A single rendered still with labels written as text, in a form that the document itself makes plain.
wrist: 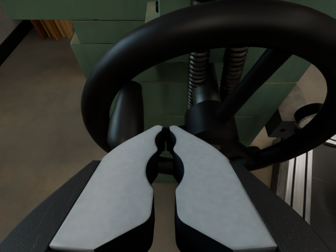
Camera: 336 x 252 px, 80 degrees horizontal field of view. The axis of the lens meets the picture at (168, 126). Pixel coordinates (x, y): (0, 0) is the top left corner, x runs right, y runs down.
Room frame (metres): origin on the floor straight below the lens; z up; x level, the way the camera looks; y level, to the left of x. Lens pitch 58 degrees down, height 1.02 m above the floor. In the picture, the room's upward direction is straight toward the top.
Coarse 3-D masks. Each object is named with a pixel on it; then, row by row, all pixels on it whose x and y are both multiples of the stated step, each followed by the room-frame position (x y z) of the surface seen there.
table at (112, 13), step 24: (0, 0) 0.30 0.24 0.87; (24, 0) 0.30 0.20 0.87; (48, 0) 0.30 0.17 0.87; (72, 0) 0.30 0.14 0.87; (96, 0) 0.30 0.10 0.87; (120, 0) 0.30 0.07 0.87; (144, 0) 0.30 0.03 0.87; (312, 0) 0.30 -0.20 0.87; (216, 48) 0.21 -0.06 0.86; (264, 48) 0.21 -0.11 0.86
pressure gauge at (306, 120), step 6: (300, 108) 0.26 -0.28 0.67; (306, 108) 0.26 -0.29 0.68; (312, 108) 0.25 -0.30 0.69; (318, 108) 0.25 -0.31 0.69; (294, 114) 0.26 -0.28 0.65; (300, 114) 0.25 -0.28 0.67; (306, 114) 0.24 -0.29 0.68; (312, 114) 0.24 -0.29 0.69; (300, 120) 0.24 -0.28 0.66; (306, 120) 0.24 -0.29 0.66; (300, 126) 0.24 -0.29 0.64
